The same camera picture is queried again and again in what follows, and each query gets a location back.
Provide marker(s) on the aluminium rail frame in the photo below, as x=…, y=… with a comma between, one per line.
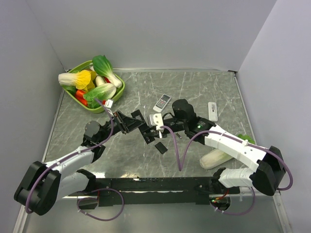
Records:
x=242, y=192

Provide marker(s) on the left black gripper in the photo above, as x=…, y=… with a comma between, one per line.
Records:
x=128, y=124

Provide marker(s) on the green bok choy toy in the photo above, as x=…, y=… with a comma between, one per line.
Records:
x=103, y=67

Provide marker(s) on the grey white remote control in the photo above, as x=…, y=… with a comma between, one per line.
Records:
x=162, y=103

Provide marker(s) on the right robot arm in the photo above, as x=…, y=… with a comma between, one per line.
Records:
x=265, y=167

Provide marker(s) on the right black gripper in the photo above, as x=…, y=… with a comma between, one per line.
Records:
x=159, y=134

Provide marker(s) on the white radish toy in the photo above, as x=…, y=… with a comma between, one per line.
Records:
x=99, y=81

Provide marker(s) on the orange carrot toy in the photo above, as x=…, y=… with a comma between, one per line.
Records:
x=79, y=95

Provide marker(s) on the black remote battery cover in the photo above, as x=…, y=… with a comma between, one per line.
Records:
x=161, y=148

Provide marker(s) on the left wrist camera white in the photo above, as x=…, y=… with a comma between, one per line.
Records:
x=108, y=105

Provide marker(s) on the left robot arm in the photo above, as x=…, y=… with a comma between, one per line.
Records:
x=45, y=183

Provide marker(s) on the black base bar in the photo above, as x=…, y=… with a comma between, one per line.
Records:
x=196, y=190

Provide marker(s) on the white napa cabbage toy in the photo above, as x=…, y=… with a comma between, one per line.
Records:
x=214, y=158

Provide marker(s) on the green lettuce cabbage toy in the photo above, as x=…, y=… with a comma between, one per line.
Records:
x=103, y=92

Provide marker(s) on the green plastic basket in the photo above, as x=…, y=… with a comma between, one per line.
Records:
x=115, y=98

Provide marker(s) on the black slim remote control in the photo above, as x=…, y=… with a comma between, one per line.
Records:
x=144, y=129

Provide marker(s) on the yellow napa cabbage toy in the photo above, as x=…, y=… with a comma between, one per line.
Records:
x=79, y=80

